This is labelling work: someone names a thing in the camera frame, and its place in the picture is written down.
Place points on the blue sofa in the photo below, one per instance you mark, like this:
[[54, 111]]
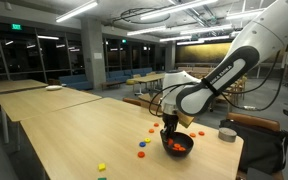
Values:
[[75, 81], [127, 74]]

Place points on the white paper notice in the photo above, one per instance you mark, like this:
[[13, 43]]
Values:
[[98, 55]]

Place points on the white plate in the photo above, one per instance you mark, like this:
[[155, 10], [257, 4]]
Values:
[[54, 88]]

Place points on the yellow pouf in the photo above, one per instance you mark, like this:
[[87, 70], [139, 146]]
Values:
[[131, 81]]

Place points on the small green sign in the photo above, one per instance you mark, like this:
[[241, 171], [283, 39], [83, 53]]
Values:
[[124, 41]]

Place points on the green exit sign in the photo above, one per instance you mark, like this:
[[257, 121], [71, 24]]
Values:
[[16, 26]]

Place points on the light wooden table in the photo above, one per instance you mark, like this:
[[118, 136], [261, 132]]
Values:
[[10, 86], [44, 101]]

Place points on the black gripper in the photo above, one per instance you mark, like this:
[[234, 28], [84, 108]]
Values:
[[170, 121]]

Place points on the brown wooden armchair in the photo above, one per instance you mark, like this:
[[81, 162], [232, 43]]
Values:
[[150, 100]]

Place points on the green cube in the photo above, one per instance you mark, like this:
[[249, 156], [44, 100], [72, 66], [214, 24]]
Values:
[[101, 179]]

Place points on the black bowl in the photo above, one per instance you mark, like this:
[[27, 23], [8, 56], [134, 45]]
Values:
[[184, 153]]

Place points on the tan wrist camera mount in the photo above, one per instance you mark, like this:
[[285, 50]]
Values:
[[185, 120]]

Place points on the black bag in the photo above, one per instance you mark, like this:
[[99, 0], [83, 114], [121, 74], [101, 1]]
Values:
[[264, 146]]

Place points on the concrete pillar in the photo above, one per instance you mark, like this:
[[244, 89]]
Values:
[[170, 56], [93, 66]]

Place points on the yellow cube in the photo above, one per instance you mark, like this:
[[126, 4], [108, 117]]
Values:
[[101, 167]]

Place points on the long wooden table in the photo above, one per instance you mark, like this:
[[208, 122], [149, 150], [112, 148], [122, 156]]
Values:
[[147, 78]]

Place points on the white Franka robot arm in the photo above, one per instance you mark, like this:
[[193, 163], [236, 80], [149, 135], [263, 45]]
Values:
[[267, 30]]

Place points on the wooden bench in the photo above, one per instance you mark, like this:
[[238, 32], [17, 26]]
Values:
[[110, 84]]

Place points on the blue disc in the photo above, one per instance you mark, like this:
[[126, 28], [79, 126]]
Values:
[[142, 144]]

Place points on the grey tape roll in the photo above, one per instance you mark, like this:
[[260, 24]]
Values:
[[227, 135]]

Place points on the yellow disc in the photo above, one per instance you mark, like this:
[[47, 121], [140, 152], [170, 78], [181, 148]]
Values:
[[147, 140]]

